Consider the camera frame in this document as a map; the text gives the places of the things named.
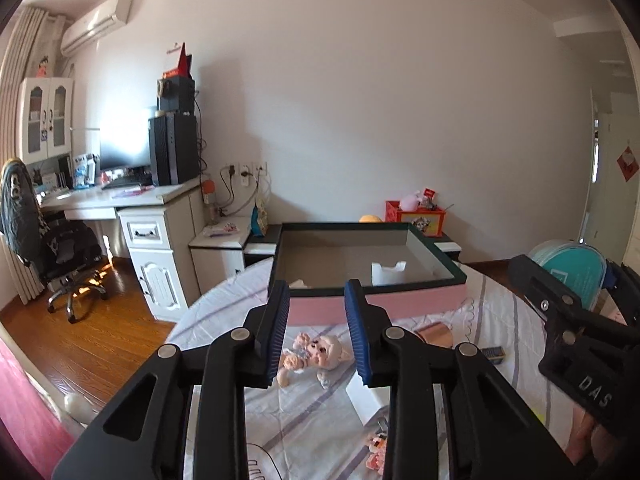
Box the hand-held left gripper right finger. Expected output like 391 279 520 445
344 279 576 480

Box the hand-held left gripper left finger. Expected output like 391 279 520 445
52 280 292 480

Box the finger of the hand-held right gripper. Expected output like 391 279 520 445
602 258 640 307
506 254 640 356

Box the pig doll figurine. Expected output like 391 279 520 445
277 331 353 388

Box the teal round plastic case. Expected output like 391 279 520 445
529 240 608 311

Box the pink box with dark rim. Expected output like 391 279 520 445
267 222 468 326

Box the rose gold metal jar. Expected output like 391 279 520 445
416 321 455 348

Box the person's right hand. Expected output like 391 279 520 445
571 404 608 467

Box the white cardboard box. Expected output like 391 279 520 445
345 372 393 423

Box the white plastic holder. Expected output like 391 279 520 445
371 261 407 285

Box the white door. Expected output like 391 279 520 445
580 87 640 261

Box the black white low cabinet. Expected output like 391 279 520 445
189 215 463 311

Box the blue snack bag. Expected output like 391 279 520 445
250 199 270 237

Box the red door decoration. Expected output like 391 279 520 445
616 146 640 181

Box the red box with cat picture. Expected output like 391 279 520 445
385 200 447 237

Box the small pink block figure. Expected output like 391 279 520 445
364 427 391 473

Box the orange cap bottle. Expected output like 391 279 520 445
202 180 218 223

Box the white desk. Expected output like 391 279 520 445
37 180 208 323

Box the black computer tower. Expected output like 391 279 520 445
148 111 200 187

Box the black office chair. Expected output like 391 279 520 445
0 157 113 325

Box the black computer monitor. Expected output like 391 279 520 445
99 107 153 173

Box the blue white packet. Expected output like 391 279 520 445
74 154 97 188

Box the black box on tower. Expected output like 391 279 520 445
156 76 197 115

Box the pink blanket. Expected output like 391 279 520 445
0 335 76 480

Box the dark grey jacket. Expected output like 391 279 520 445
0 157 46 266

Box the red white paper bag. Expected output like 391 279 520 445
165 41 195 80

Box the white glass door cabinet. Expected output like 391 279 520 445
19 76 76 166

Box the white air conditioner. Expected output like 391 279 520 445
60 0 133 57

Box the black power cable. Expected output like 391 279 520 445
220 167 261 216

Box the white wall socket panel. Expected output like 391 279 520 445
222 161 268 186

